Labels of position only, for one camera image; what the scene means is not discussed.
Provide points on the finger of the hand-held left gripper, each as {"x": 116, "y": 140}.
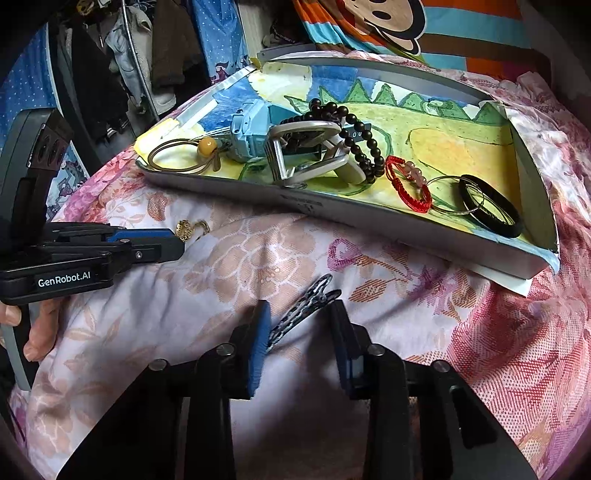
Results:
{"x": 152, "y": 253}
{"x": 143, "y": 235}

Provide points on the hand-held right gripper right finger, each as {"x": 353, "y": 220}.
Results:
{"x": 344, "y": 357}

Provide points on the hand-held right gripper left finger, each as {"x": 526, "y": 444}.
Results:
{"x": 261, "y": 353}

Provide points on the black and white hair clip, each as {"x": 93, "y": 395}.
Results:
{"x": 300, "y": 304}

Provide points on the light blue smartwatch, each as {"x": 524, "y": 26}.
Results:
{"x": 249, "y": 131}

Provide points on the shallow box with crayon drawing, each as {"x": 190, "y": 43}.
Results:
{"x": 443, "y": 134}

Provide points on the person's left hand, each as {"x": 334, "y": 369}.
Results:
{"x": 44, "y": 327}

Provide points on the floral pink blanket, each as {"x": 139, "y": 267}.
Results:
{"x": 415, "y": 323}

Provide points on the blue dotted curtain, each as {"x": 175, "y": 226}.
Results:
{"x": 27, "y": 78}
{"x": 221, "y": 37}

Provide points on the silver metal watch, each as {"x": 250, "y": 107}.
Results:
{"x": 277, "y": 159}

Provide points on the row of hanging clothes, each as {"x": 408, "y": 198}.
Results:
{"x": 120, "y": 60}

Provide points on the white cabinet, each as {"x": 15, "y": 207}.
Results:
{"x": 258, "y": 23}

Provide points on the striped monkey printed blanket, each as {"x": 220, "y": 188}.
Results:
{"x": 378, "y": 18}

